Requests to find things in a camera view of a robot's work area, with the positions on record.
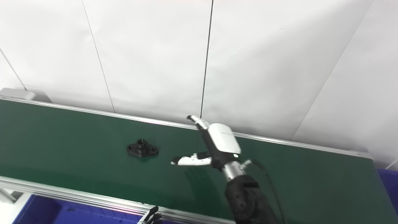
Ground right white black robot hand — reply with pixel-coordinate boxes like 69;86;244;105
170;115;241;171

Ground grey conveyor end housing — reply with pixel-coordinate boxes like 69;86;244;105
0;88;52;103

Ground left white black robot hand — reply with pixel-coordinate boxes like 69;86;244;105
138;206;162;224

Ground aluminium conveyor support bracket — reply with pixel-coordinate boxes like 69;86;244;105
0;188;23;205

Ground black flanged metal part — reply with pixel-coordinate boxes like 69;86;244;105
127;139;159;158

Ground green conveyor belt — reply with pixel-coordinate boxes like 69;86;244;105
0;100;398;224
0;95;373;224

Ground blue plastic bin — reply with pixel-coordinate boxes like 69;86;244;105
12;194;147;224
376;168;398;215

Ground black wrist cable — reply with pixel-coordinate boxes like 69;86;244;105
244;159;287;224

